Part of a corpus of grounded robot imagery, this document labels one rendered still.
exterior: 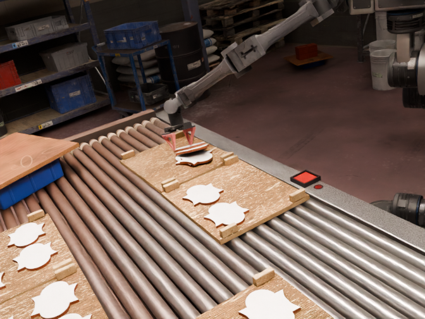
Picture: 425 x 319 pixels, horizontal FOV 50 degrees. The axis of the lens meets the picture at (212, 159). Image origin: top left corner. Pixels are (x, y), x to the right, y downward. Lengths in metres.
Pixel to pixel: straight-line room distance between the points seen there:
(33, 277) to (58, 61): 4.56
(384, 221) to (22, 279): 1.07
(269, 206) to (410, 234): 0.42
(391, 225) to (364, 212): 0.09
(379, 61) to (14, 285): 4.34
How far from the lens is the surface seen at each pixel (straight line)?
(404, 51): 1.96
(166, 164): 1.91
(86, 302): 1.31
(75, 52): 5.96
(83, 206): 1.81
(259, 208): 1.49
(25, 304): 1.41
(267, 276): 1.20
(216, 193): 1.59
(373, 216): 1.46
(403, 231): 1.40
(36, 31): 5.75
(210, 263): 1.34
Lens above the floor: 1.73
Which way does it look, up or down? 25 degrees down
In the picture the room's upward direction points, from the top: 11 degrees counter-clockwise
